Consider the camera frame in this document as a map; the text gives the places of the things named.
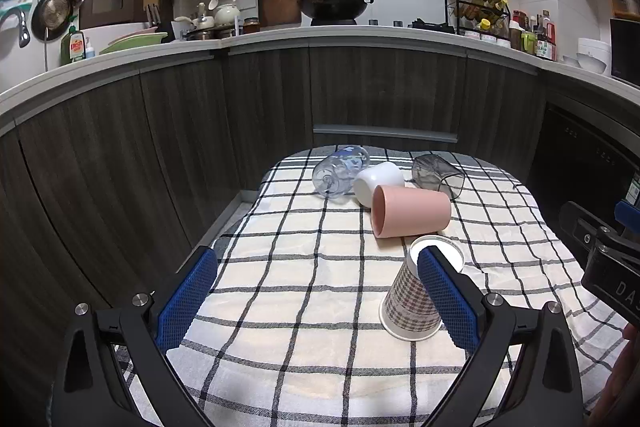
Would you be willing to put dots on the black knife block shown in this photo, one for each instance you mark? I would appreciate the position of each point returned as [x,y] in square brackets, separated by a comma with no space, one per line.
[159,27]

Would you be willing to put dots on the pink plastic cup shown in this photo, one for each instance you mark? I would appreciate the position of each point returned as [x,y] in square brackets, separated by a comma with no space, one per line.
[415,209]

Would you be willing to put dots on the grey transparent cup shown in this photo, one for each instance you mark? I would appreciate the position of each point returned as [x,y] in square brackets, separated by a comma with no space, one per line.
[435,172]

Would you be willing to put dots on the black white checked cloth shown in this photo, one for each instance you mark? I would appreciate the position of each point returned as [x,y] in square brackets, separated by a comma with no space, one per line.
[300,257]

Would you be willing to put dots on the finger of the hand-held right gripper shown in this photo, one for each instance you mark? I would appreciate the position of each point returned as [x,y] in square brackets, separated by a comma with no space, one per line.
[580,229]
[629,217]

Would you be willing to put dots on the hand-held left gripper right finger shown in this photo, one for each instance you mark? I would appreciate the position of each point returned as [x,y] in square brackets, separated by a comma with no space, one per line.
[447,302]

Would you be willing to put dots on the clear glass cup blue print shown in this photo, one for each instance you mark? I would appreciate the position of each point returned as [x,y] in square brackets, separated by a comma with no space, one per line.
[335,172]

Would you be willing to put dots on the black countertop appliance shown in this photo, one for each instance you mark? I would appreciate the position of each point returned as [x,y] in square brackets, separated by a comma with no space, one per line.
[627,52]

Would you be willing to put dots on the black built-in dishwasher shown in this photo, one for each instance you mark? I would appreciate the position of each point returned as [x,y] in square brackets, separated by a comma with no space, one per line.
[580,152]

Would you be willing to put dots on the green dish soap bottle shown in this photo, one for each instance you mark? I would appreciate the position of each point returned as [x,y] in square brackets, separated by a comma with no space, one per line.
[73,47]

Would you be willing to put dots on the stack of white bowls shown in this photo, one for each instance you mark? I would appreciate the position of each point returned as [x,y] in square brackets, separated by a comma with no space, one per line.
[595,54]

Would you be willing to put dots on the green jar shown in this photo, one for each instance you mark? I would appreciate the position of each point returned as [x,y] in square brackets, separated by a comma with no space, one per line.
[528,43]

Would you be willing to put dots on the dark wood base cabinets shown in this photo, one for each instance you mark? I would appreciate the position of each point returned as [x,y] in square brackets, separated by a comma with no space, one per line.
[175,137]

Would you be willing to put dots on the plaid paper cup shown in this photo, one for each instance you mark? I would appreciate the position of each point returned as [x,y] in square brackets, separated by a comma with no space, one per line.
[405,302]

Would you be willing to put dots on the white kettle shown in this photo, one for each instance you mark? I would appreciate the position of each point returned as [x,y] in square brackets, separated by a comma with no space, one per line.
[227,14]

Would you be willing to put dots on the small white teapot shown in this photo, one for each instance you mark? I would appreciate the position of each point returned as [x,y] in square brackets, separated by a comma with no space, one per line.
[200,22]

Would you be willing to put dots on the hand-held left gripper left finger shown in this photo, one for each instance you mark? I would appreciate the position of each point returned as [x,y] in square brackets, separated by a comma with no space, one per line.
[187,297]

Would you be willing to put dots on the red cap sauce bottle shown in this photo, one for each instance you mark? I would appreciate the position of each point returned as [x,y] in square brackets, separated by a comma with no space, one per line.
[547,39]

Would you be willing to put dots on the white ceramic cup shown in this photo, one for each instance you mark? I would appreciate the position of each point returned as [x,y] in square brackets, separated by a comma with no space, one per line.
[375,179]

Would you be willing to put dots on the person's right hand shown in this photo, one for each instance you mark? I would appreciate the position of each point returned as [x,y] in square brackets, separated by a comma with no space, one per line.
[622,392]

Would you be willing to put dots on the small blue bottle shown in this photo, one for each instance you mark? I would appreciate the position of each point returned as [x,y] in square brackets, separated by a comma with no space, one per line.
[90,51]

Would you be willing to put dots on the white kitchen countertop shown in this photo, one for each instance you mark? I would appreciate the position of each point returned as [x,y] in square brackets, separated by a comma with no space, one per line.
[350,34]

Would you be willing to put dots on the hanging frying pan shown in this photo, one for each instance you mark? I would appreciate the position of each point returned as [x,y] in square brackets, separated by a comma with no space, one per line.
[50,14]

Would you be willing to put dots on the red sauce jar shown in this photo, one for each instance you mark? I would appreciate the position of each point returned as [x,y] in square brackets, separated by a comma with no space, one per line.
[251,27]

